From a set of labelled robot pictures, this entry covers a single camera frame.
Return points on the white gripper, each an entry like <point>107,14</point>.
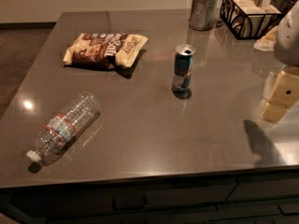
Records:
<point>289,39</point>

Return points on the clear plastic water bottle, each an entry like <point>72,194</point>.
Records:
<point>64,126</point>

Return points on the blue silver redbull can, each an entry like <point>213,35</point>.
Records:
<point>182,67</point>

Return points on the metal cup with utensils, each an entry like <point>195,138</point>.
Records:
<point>202,14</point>

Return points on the brown white snack bag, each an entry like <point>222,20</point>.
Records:
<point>106,51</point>

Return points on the black wire napkin basket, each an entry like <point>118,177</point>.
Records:
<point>247,20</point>

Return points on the dark drawer handle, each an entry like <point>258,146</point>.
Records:
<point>129,203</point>

